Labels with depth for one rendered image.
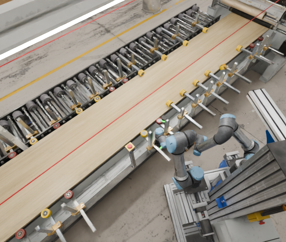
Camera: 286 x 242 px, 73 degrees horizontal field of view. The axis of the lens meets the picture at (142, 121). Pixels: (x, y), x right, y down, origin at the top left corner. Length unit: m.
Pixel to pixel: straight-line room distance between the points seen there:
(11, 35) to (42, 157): 1.58
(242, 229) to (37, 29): 1.79
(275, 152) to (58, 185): 1.88
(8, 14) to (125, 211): 2.50
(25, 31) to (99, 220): 2.43
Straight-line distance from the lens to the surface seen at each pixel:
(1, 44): 1.09
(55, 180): 2.26
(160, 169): 3.03
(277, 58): 4.17
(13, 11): 1.07
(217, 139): 1.66
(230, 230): 1.75
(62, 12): 1.14
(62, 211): 2.46
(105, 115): 2.44
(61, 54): 5.01
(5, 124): 2.99
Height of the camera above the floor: 2.88
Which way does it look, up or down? 58 degrees down
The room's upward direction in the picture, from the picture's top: 4 degrees counter-clockwise
